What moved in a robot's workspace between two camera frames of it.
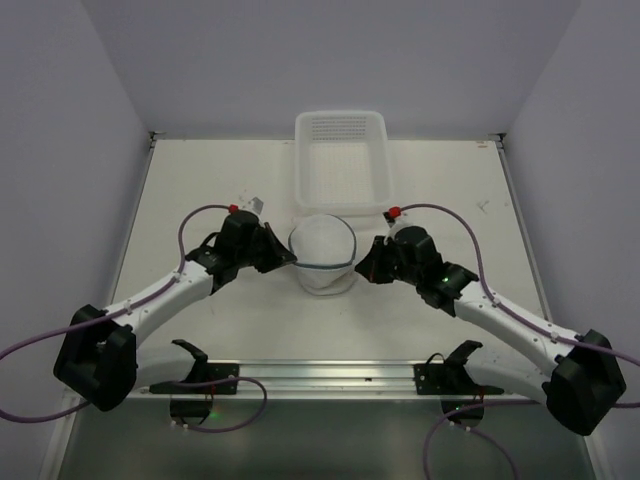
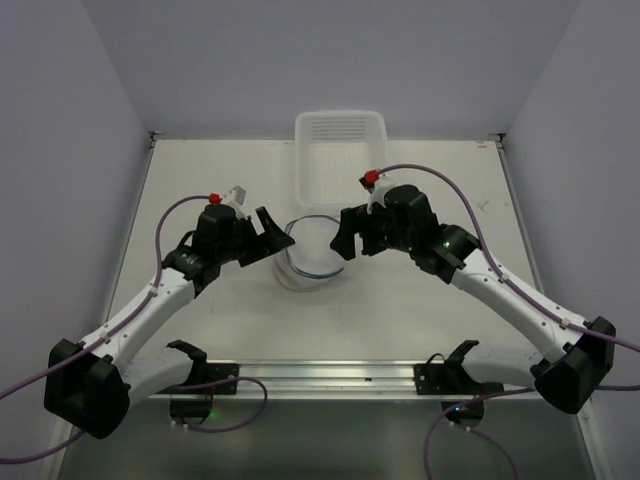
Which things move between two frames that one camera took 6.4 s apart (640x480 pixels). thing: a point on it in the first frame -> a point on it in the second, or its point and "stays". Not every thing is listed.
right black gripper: (382, 259) -> (364, 232)
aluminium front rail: (326, 382) stays
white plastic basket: (342, 162) stays
